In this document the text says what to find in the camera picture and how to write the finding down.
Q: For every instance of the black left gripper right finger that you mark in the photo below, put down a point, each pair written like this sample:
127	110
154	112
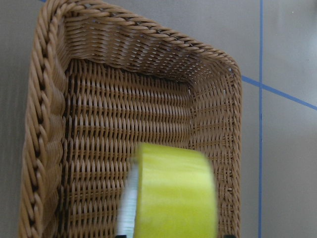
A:
229	236

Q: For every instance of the yellow-green tape roll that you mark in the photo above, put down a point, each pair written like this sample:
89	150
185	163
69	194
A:
169	193

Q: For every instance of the brown wicker basket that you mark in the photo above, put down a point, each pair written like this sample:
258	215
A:
103	79

